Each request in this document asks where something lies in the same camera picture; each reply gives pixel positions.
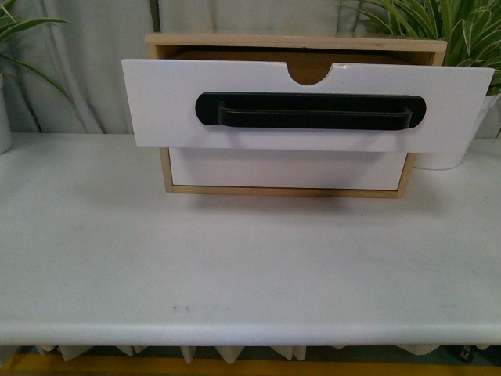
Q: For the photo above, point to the green spider plant left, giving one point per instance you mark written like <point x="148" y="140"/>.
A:
<point x="29" y="52"/>

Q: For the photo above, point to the white drawer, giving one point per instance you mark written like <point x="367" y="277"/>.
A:
<point x="286" y="168"/>
<point x="162" y="95"/>

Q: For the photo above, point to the green spider plant right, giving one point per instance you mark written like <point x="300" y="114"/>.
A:
<point x="470" y="29"/>

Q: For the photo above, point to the black drawer handle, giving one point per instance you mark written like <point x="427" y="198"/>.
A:
<point x="354" y="112"/>

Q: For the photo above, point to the wooden drawer cabinet frame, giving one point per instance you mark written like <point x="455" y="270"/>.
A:
<point x="308" y="61"/>

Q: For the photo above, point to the white lower drawer front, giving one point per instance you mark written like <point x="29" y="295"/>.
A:
<point x="286" y="168"/>

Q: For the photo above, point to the green spider plant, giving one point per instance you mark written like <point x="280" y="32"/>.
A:
<point x="470" y="29"/>
<point x="29" y="52"/>

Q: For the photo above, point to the white plant pot right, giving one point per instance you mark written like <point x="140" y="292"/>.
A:
<point x="485" y="126"/>

